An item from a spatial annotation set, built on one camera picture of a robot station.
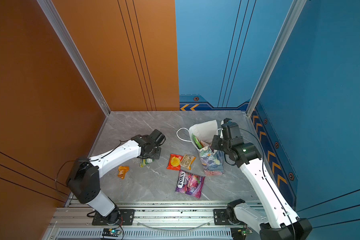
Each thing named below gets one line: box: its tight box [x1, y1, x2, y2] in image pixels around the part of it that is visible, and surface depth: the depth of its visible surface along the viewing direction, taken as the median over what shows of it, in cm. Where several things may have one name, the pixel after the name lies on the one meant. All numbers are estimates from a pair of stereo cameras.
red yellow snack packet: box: [166, 154, 183, 171], surface depth 93 cm
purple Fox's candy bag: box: [175, 170, 206, 199], surface depth 83 cm
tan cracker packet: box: [180, 153, 197, 170], surface depth 93 cm
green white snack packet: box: [139, 158, 155, 168], surface depth 89 cm
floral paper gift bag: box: [176, 120, 225, 176], surface depth 79 cm
